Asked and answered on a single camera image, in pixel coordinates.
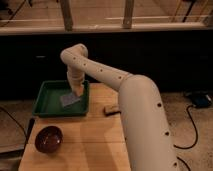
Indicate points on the dark red bowl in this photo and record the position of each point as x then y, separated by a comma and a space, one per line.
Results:
49, 139

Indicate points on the black power adapter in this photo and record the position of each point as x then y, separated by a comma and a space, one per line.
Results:
201, 100

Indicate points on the green plastic tray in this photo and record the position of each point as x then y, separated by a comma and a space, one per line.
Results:
50, 101

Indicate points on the wooden frame post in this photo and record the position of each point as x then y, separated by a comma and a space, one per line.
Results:
66, 13
128, 13

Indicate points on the small wooden block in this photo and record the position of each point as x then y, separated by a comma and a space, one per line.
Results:
111, 110

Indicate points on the blue grey sponge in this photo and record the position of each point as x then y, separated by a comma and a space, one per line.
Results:
69, 99

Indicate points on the left wooden frame post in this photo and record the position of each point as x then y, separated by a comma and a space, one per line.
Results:
66, 13

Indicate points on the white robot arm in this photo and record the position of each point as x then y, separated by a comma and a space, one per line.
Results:
144, 122

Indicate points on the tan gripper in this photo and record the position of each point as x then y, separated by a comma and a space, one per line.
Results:
78, 90

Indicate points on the right wooden frame post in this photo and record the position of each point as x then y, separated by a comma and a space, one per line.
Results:
128, 13

